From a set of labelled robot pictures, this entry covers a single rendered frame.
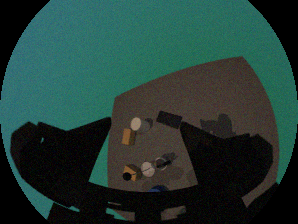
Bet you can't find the beige cylinder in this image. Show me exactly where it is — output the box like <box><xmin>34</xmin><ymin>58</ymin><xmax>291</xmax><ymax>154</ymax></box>
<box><xmin>130</xmin><ymin>117</ymin><xmax>150</xmax><ymax>132</ymax></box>

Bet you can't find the orange-brown box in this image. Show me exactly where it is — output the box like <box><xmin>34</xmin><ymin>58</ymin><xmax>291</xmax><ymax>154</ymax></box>
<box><xmin>124</xmin><ymin>164</ymin><xmax>141</xmax><ymax>181</ymax></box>
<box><xmin>122</xmin><ymin>128</ymin><xmax>136</xmax><ymax>145</ymax></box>

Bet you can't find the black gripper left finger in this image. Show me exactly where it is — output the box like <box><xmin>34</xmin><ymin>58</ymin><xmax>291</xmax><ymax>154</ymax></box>
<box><xmin>37</xmin><ymin>117</ymin><xmax>112</xmax><ymax>181</ymax></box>

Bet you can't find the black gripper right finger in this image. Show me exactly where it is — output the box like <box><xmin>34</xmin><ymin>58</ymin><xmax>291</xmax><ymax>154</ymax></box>
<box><xmin>180</xmin><ymin>121</ymin><xmax>250</xmax><ymax>184</ymax></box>

